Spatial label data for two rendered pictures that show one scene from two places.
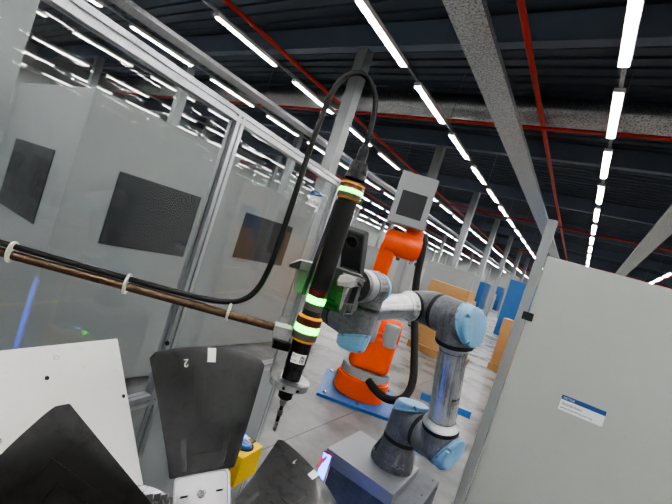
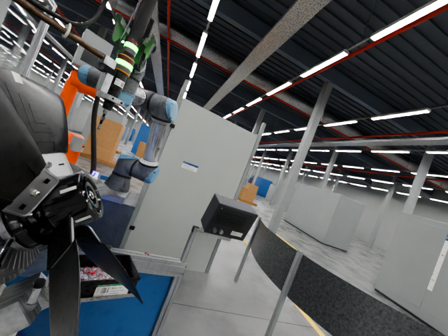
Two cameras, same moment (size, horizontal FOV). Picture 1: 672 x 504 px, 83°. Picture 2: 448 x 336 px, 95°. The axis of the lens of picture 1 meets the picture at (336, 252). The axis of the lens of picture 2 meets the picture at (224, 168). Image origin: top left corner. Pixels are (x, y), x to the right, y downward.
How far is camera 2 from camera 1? 0.38 m
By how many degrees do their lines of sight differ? 50
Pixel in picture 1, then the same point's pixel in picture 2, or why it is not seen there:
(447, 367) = (157, 131)
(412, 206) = (93, 58)
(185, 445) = not seen: hidden behind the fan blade
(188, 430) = not seen: hidden behind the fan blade
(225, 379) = (38, 98)
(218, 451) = (52, 142)
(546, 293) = (181, 115)
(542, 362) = (177, 147)
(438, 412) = (150, 155)
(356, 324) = (128, 87)
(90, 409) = not seen: outside the picture
